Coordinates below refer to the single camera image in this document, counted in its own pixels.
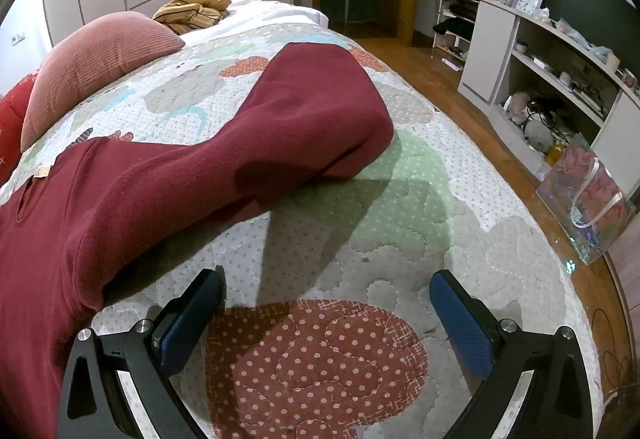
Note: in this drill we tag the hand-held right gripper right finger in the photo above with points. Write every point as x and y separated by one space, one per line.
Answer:
457 319

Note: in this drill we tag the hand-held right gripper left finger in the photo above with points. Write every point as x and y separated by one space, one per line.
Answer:
185 325

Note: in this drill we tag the maroon sweater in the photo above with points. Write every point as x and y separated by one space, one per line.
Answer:
200 169

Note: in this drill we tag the quilted patchwork bedspread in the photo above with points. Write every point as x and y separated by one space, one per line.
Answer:
360 264

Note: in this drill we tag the clear floral gift bag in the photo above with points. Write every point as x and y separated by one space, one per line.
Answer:
585 199

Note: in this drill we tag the black hair dryer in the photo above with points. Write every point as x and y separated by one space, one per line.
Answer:
539 106

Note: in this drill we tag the white shelf unit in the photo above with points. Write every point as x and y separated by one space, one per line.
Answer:
485 59

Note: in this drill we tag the red embroidered pillow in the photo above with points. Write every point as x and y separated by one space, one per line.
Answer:
12 119

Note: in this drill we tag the pink ribbed pillow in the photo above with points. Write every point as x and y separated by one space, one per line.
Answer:
90 56

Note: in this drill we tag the clear plastic bag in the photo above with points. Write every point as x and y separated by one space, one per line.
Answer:
580 38

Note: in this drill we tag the yellow striped garment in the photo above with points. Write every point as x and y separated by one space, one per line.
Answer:
192 10

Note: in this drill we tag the white bed sheet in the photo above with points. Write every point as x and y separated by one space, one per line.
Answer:
260 11

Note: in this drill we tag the pink alarm clock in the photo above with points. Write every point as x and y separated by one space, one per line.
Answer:
527 1

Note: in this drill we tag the white wall switch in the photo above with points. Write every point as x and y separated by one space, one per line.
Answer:
18 38

